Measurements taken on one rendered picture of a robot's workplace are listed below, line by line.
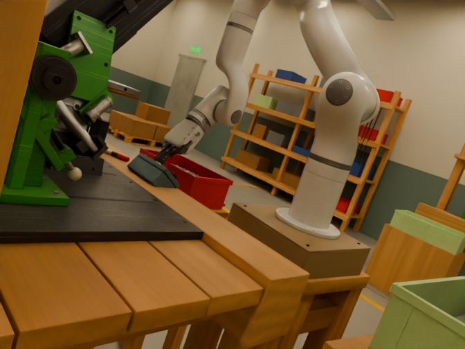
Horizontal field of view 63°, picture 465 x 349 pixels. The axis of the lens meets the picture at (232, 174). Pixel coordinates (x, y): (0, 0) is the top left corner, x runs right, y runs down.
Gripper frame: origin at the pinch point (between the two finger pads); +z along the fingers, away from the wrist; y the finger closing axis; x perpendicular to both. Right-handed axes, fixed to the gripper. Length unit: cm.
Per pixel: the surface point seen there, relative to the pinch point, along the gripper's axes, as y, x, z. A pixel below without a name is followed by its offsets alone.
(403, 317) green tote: -80, -6, 2
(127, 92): 13.8, 17.0, -7.3
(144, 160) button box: -2.5, 5.4, 5.2
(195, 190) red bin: -3.2, -17.3, -1.8
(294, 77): 344, -330, -371
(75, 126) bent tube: -5.4, 28.4, 13.7
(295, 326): -57, -22, 13
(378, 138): 147, -353, -311
